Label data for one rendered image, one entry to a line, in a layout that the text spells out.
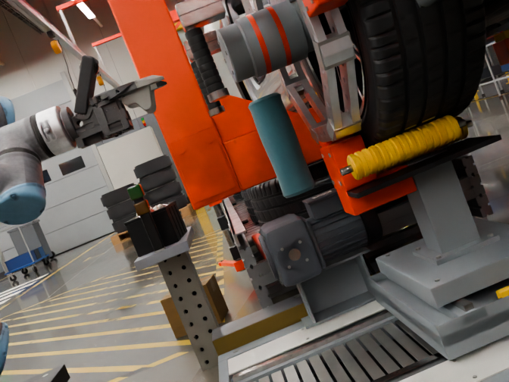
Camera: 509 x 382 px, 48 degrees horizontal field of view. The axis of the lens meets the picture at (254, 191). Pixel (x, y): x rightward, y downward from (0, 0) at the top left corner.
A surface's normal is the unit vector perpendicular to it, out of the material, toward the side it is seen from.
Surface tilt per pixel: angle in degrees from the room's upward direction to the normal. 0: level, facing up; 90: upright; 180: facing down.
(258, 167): 90
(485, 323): 90
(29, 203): 140
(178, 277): 90
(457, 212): 90
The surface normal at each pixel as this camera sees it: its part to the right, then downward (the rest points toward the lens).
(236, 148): 0.07, 0.04
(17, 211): 0.40, 0.72
